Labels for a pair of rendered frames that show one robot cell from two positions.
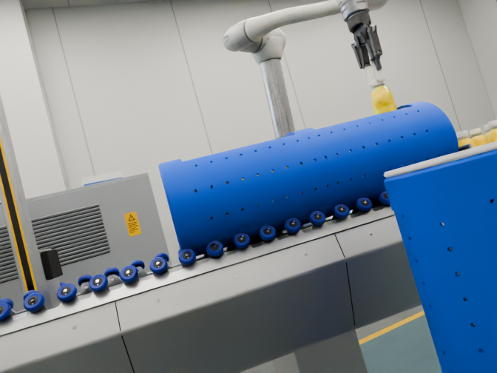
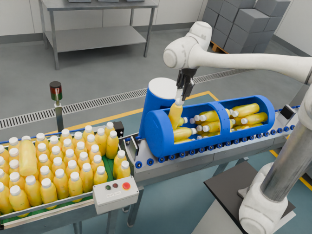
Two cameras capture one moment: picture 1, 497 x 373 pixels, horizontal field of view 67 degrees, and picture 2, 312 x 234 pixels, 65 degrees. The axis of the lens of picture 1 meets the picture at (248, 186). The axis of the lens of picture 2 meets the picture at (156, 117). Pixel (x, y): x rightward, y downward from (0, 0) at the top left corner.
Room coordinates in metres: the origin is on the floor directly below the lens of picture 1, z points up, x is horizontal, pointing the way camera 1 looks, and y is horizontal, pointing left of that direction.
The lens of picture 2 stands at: (2.22, -0.98, 2.15)
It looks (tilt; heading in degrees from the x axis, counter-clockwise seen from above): 42 degrees down; 159
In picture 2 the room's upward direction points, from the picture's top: 14 degrees clockwise
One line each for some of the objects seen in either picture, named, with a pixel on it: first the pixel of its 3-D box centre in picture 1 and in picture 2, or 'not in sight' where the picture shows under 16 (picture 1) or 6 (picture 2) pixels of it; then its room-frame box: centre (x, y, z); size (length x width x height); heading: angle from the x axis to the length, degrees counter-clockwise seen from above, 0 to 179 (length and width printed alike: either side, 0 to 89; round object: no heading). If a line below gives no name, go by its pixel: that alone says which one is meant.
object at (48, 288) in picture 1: (50, 277); (285, 115); (1.02, 0.58, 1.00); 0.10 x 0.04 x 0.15; 12
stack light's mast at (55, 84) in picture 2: not in sight; (56, 94); (1.02, -1.18, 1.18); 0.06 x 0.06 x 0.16
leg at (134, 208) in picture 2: not in sight; (134, 207); (1.35, -0.65, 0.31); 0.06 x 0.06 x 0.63; 12
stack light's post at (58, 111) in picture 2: not in sight; (64, 159); (1.02, -1.18, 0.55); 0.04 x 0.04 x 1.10; 12
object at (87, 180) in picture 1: (102, 180); not in sight; (2.51, 0.93, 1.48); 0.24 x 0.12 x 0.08; 118
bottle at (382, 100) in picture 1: (385, 111); (174, 114); (1.25, -0.51, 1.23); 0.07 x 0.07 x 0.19
